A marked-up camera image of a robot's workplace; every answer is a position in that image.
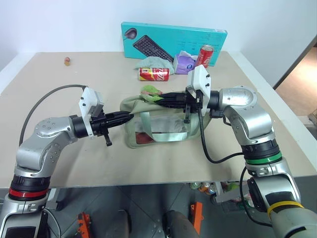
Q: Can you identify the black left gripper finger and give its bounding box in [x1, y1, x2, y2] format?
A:
[108, 111, 132, 121]
[108, 115, 135, 128]

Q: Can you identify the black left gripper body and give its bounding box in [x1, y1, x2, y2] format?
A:
[89, 104, 113, 148]

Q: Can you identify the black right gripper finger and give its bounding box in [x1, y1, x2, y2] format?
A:
[160, 92, 185, 100]
[158, 99, 185, 110]

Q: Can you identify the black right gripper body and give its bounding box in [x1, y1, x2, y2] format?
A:
[183, 87, 203, 124]

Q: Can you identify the green fabric zip pouch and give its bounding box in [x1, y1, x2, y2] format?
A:
[119, 95, 211, 150]

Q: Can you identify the green plush keychain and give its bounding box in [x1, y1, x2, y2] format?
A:
[139, 84, 164, 104]

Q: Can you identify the red and yellow soda can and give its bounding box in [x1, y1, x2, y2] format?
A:
[138, 66, 171, 82]

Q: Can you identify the purple tissue pack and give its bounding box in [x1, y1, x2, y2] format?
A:
[173, 50, 199, 75]

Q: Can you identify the pale green crumpled cloth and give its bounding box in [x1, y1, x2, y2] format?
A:
[134, 56, 175, 74]

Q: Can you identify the teal keyboard box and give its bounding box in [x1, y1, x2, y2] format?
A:
[120, 21, 228, 67]

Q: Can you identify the orange and black tool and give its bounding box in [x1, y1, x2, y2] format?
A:
[76, 212, 92, 237]
[190, 201, 205, 235]

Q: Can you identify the dark rounded shape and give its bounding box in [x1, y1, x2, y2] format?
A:
[162, 210, 197, 238]

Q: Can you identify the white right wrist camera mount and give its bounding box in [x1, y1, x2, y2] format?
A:
[186, 64, 212, 118]

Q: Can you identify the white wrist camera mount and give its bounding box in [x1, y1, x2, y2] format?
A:
[186, 64, 212, 118]
[79, 87, 106, 138]

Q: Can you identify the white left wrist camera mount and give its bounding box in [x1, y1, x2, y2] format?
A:
[79, 87, 106, 138]

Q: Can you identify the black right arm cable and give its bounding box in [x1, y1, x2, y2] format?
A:
[196, 90, 273, 227]

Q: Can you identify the grey left arm cable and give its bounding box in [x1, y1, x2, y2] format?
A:
[18, 84, 89, 149]

